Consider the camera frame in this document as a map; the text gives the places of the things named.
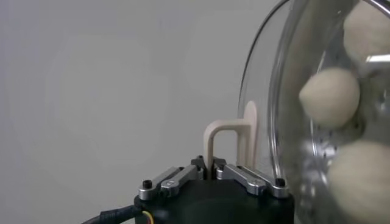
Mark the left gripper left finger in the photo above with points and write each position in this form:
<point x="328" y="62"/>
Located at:
<point x="179" y="181"/>

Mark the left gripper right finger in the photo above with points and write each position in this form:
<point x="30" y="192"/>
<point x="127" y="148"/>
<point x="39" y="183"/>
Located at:
<point x="243" y="179"/>

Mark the white steamed baozi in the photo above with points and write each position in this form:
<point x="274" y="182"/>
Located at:
<point x="362" y="182"/>
<point x="330" y="97"/>
<point x="367" y="30"/>

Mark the stainless steel steamer basket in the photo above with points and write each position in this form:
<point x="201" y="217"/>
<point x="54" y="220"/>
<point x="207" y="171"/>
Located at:
<point x="320" y="152"/>

